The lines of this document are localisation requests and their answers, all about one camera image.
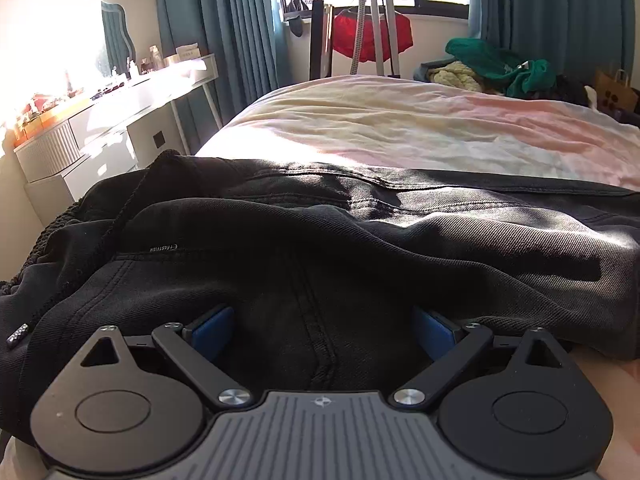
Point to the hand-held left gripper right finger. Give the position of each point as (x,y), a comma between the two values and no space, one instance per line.
(432,331)

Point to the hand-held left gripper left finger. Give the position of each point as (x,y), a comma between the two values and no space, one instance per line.
(215,330)

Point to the black pants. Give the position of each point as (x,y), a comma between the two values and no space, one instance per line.
(320,240)

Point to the black clothes pile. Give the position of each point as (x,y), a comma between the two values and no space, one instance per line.
(572,90)

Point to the bed with pastel sheet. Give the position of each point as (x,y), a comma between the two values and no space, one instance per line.
(375,120)

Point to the white vanity desk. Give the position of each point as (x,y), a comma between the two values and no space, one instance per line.
(115,115)

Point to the pale yellow knit cloth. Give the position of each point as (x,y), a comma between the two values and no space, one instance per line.
(457,76)

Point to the green garment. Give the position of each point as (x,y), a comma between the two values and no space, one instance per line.
(520,72)

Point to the row of cosmetic bottles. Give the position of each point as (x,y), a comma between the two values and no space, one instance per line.
(145,62)

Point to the white box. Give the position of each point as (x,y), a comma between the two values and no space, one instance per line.
(187,51)

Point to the white cloth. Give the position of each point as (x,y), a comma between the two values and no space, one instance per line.
(591,96)

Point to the teal curtain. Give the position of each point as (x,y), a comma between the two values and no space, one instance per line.
(550,10)
(225,35)

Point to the brown paper bag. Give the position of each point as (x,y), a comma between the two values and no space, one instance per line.
(617,95)

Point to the red cloth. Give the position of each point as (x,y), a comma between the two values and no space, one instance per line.
(347,35)

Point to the garment steamer stand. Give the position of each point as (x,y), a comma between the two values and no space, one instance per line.
(392,25)

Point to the wavy framed mirror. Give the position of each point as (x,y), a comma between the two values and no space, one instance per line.
(114,30)

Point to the dark hanging cloth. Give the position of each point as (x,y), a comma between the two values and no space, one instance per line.
(296,15)

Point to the black stand frame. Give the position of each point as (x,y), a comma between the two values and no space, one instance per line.
(317,40)

